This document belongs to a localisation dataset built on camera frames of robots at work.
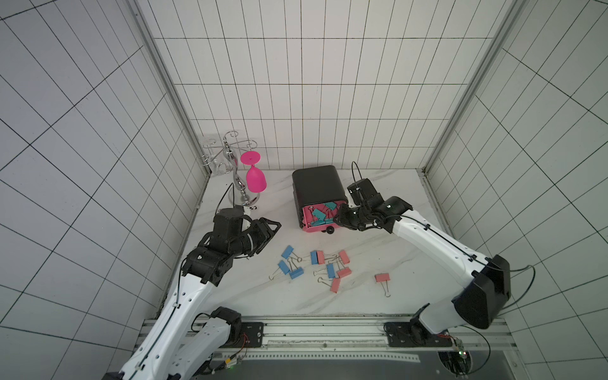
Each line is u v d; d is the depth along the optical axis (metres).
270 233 0.62
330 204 0.87
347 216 0.70
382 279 0.85
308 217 0.87
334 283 0.84
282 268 0.87
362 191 0.59
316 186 0.99
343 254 0.90
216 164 1.00
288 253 0.92
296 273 0.86
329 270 0.87
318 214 0.86
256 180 0.92
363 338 0.73
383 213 0.55
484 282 0.40
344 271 0.87
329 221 0.85
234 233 0.53
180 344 0.42
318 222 0.85
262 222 0.64
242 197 1.10
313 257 0.89
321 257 0.89
